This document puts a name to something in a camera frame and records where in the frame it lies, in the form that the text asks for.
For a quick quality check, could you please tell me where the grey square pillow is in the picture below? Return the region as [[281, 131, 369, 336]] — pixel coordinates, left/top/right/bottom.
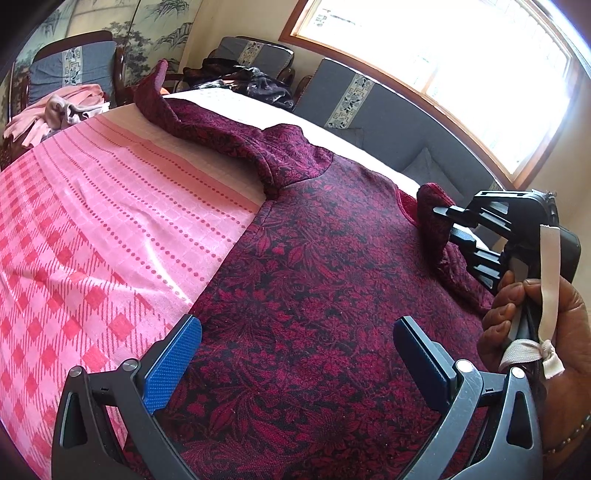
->
[[403, 147, 464, 204]]

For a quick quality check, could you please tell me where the wooden framed window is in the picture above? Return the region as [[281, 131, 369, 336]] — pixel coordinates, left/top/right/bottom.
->
[[280, 1, 590, 188]]

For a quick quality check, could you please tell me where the grey upholstered headboard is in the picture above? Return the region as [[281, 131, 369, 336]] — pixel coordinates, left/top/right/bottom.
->
[[294, 59, 502, 206]]

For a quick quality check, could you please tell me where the white fabric strap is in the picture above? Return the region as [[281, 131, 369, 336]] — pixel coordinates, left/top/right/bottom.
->
[[498, 224, 566, 380]]

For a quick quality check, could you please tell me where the grey cushioned wooden armchair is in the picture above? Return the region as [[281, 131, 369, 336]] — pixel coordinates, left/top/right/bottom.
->
[[7, 30, 132, 118]]

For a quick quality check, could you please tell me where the pink checked bed cover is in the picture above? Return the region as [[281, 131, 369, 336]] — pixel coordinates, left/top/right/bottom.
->
[[0, 87, 491, 480]]

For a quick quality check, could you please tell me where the painted folding screen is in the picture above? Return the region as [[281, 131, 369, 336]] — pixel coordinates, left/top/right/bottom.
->
[[13, 0, 201, 85]]

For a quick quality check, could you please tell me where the person's right hand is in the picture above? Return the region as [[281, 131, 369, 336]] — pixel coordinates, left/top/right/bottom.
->
[[478, 271, 590, 469]]

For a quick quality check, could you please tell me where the beaded wrist bracelet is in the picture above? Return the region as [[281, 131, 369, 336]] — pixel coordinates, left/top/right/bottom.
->
[[543, 414, 591, 457]]

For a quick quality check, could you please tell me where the dark red floral sweater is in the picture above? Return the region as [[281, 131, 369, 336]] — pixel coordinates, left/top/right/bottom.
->
[[134, 62, 492, 479]]

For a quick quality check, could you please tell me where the pile of pink clothes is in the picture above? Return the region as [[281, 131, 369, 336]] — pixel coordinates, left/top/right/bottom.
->
[[3, 84, 110, 148]]

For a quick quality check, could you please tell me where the pile of dark clothes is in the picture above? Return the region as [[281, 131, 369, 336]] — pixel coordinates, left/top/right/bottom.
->
[[182, 57, 295, 111]]

